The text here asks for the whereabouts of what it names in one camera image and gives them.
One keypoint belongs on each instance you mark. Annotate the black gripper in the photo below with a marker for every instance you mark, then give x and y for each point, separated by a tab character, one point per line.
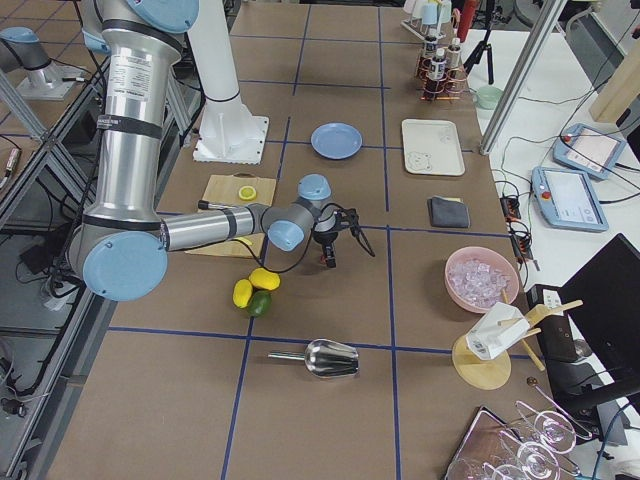
326	238

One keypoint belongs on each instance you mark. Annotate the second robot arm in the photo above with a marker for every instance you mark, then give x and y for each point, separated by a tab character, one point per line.
22	49

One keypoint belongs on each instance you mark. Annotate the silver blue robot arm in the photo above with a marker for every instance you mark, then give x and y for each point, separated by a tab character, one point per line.
121	248

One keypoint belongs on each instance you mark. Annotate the blue round plate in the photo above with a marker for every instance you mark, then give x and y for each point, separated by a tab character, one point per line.
336	140

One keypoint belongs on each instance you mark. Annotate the yellow lemon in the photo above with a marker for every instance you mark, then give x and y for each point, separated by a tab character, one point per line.
263	279
242	293

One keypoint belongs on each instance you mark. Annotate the green lime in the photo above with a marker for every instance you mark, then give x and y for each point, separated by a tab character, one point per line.
259	303

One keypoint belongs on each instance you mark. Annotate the half lemon slice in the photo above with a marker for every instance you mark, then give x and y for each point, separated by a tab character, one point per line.
247	193

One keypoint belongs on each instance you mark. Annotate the silver metal scoop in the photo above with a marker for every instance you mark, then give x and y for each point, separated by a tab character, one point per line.
325	358

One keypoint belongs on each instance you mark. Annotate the wooden cutting board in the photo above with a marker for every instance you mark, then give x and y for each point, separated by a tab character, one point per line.
225	189

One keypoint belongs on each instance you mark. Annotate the grey folded cloth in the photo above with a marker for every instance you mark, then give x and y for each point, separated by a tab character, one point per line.
447	213

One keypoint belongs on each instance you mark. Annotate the cream bear tray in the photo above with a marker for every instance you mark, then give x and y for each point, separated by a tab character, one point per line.
431	147

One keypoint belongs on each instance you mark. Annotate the pink bowl of ice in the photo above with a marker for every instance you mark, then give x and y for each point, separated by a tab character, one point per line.
477	278

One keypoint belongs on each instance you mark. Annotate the wooden cup stand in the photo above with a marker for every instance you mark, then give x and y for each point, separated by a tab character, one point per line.
492	374

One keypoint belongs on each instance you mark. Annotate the white paper cup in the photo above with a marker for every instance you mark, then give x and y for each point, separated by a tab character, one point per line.
497	330

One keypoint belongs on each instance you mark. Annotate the tea bottle white cap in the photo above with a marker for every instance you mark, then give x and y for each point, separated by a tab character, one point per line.
437	65

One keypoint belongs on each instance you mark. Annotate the green ceramic cup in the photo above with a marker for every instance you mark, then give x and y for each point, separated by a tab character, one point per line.
487	97

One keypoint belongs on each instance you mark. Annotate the blue teach pendant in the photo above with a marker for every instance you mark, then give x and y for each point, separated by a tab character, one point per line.
567	199
584	148

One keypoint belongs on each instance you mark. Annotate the black monitor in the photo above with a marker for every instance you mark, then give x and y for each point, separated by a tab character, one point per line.
608	286

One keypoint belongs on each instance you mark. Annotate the steel cylinder handle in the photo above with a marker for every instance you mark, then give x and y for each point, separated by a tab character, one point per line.
205	205

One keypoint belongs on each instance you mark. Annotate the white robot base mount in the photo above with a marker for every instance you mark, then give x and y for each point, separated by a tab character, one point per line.
228	131

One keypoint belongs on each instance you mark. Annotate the copper wire bottle rack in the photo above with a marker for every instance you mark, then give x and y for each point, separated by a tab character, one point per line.
451	87

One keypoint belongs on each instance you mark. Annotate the black camera tripod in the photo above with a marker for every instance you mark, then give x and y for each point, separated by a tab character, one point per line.
483	46

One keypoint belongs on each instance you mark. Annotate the aluminium frame post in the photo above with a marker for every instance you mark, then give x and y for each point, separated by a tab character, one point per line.
532	49

